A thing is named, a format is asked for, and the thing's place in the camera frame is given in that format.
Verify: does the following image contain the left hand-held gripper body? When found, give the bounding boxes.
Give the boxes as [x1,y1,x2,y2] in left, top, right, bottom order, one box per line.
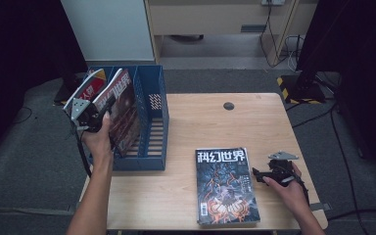
[70,97,105,133]

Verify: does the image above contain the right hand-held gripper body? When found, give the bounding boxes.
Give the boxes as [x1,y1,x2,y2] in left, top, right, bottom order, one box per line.
[267,150,302,188]

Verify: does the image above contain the red cover magazine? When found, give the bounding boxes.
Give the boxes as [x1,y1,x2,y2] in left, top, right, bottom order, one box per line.
[92,68,142,159]

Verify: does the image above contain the dark blue cover magazine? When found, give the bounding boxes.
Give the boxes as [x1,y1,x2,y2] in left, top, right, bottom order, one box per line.
[195,147,261,227]

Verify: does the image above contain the blue plastic file rack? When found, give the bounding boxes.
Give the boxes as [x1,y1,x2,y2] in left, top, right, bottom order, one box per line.
[84,64,170,172]

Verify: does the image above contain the person's right hand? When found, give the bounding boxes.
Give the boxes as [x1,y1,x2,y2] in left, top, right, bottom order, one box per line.
[261,162,309,218]

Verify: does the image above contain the person's left hand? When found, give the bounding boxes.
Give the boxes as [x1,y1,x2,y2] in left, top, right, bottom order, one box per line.
[81,112,116,165]

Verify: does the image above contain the white cabinet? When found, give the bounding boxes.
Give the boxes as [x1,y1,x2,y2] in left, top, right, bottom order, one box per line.
[60,0,155,63]

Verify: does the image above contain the black curtain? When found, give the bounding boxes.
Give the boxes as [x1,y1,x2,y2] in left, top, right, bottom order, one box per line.
[0,0,89,170]
[296,0,376,179]

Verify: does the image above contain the beige wooden desk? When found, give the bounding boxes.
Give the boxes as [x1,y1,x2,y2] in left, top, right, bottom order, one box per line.
[143,0,319,67]

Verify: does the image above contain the right hand-held gripper cable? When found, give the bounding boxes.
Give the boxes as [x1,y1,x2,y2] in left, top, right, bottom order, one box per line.
[295,175,311,208]

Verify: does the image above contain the white cables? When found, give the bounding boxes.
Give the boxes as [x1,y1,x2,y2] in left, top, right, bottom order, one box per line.
[283,33,306,72]

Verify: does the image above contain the black power cable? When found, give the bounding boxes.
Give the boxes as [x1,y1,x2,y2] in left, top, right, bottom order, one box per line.
[258,3,293,70]

